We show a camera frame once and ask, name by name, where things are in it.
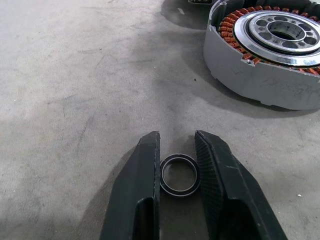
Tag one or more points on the grey motor housing copper windings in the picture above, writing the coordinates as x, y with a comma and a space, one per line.
250, 82

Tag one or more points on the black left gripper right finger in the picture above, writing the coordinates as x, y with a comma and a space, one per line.
225, 185

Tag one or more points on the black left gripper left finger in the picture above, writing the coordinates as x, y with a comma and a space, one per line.
140, 180

